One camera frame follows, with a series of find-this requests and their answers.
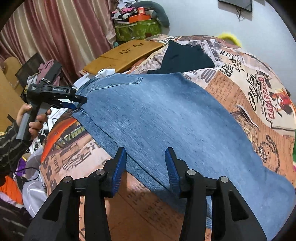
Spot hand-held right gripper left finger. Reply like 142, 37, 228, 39
23, 146, 127, 241

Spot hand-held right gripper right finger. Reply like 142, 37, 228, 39
165, 147, 270, 241

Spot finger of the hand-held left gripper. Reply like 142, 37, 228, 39
69, 93, 88, 104
52, 100, 76, 110

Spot blue jeans pants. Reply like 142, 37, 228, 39
72, 72, 296, 241

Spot person's left forearm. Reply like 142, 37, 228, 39
0, 120, 31, 183

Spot black pants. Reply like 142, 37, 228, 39
147, 40, 215, 75

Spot person's left hand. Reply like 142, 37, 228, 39
15, 104, 52, 139

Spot pink garment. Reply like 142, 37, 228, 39
38, 60, 62, 80

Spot black chair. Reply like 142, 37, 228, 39
15, 53, 63, 98

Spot wooden furniture panel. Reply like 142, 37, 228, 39
0, 57, 25, 130

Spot striped pink curtain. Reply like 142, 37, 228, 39
0, 0, 121, 93

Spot wooden lap desk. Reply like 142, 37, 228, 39
83, 39, 165, 76

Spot white jacket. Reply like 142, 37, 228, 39
22, 147, 49, 212

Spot green storage bag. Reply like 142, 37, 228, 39
115, 19, 162, 42

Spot pile of clothes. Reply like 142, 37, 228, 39
111, 0, 139, 22

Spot orange box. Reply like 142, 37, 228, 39
128, 14, 151, 23

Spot orange cloth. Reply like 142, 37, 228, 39
0, 176, 23, 205

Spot printed blanket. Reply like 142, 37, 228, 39
39, 34, 296, 241

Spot grey plush pillow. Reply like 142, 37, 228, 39
136, 1, 170, 28

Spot person's striped torso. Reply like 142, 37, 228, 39
0, 199, 33, 241

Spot yellow foam noodle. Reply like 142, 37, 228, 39
218, 31, 242, 46

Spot white cables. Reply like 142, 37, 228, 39
32, 109, 67, 151

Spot thin black cable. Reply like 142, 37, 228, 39
9, 139, 41, 183

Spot black monitor cable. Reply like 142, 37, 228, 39
235, 6, 244, 22

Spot small black wall monitor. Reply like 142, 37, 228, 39
218, 0, 252, 12

